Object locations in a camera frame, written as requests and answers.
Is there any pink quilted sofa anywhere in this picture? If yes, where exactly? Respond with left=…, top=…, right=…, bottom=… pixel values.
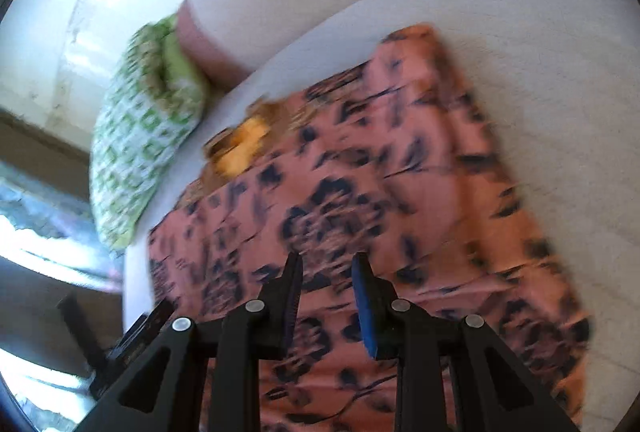
left=122, top=0, right=640, bottom=432

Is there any green patterned pillow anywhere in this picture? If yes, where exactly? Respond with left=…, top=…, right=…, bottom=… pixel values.
left=90, top=12, right=211, bottom=250

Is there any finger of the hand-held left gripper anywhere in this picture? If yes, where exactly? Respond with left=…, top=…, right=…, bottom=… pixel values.
left=56, top=296, right=103, bottom=365

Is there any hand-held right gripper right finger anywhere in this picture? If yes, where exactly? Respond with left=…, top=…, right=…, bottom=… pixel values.
left=351, top=252, right=571, bottom=432

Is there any orange floral garment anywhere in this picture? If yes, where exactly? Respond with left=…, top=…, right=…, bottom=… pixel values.
left=147, top=23, right=593, bottom=432

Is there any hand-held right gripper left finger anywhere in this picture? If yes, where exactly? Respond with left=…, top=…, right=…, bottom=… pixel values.
left=75, top=252, right=306, bottom=432

